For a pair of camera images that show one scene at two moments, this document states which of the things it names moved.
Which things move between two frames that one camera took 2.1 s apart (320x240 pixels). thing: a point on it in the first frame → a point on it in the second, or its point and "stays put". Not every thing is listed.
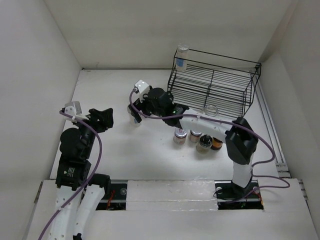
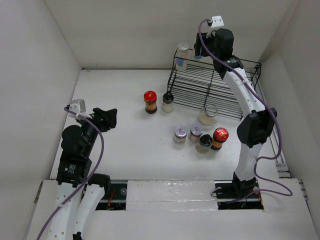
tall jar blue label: x=181 y=64 stays put
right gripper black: x=138 y=104 → x=198 y=45
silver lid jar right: x=195 y=136 stays put
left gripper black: x=102 y=119 stays put
